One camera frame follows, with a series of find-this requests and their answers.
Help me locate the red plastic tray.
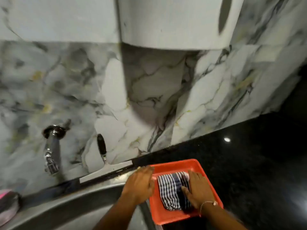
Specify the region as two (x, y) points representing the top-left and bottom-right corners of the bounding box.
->
(138, 159), (224, 226)

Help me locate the dark cabinet handle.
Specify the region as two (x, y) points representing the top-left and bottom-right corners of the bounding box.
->
(218, 0), (233, 35)

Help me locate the stainless steel sink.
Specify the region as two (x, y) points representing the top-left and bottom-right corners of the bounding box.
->
(0, 169), (157, 230)

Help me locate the person's left forearm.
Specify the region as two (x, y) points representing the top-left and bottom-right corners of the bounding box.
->
(92, 194), (142, 230)

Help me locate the person's left hand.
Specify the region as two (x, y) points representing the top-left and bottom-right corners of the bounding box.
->
(122, 165), (156, 205)

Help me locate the pink scrub sponge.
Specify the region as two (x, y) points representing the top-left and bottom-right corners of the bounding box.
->
(0, 189), (21, 227)

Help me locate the person's right hand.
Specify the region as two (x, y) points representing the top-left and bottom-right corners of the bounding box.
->
(181, 170), (216, 210)

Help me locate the chrome wall tap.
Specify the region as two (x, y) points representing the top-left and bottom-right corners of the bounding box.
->
(42, 125), (67, 176)

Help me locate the black-handled white squeegee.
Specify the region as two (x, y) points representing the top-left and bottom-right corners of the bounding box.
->
(79, 134), (133, 184)

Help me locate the white wall cabinet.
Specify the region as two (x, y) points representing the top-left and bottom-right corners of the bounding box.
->
(0, 0), (120, 44)
(117, 0), (245, 50)

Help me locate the blue white striped cloth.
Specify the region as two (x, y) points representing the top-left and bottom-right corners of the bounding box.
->
(157, 172), (193, 211)

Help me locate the person's right forearm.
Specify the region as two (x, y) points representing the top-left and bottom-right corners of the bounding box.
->
(200, 202), (248, 230)

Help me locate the thin silver bracelet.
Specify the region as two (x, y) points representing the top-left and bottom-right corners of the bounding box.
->
(200, 200), (218, 214)

